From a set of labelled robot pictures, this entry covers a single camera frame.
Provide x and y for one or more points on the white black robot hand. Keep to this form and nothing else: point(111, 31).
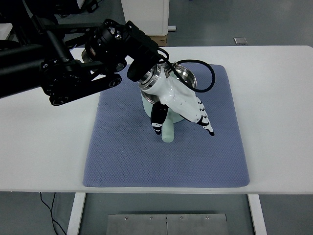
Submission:
point(175, 95)

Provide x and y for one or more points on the green pot with handle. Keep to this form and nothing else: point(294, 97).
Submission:
point(167, 129)

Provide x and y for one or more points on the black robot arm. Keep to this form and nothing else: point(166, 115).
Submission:
point(75, 61)

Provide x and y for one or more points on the brown cardboard box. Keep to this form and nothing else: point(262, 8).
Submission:
point(161, 40)

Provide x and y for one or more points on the blue quilted mat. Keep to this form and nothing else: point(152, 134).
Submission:
point(124, 151)

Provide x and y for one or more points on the white cabinet on stand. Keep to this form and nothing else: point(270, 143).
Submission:
point(150, 16)

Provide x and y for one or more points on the grey floor outlet plate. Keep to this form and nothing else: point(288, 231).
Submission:
point(240, 41)

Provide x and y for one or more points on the white right table leg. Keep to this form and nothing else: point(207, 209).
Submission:
point(257, 214)

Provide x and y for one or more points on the white table leg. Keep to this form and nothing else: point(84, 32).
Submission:
point(257, 214)
point(76, 214)

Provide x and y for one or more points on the white left table leg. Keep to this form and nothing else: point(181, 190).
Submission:
point(76, 214)

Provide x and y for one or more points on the metal base plate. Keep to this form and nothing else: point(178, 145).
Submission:
point(167, 224)

